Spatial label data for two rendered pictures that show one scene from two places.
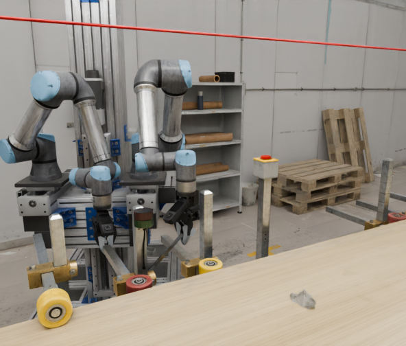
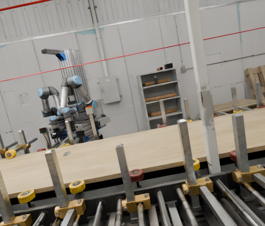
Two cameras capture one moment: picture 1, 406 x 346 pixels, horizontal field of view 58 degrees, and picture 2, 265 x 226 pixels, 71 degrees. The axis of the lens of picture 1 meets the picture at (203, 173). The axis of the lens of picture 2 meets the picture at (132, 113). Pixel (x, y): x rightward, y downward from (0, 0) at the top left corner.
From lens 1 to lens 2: 1.57 m
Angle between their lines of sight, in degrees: 29
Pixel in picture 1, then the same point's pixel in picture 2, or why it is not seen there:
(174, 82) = (72, 84)
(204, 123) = (164, 89)
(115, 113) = (77, 96)
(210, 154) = (170, 104)
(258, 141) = not seen: hidden behind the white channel
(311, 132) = (237, 84)
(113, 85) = not seen: hidden behind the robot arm
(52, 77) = (40, 90)
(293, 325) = not seen: hidden behind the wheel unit
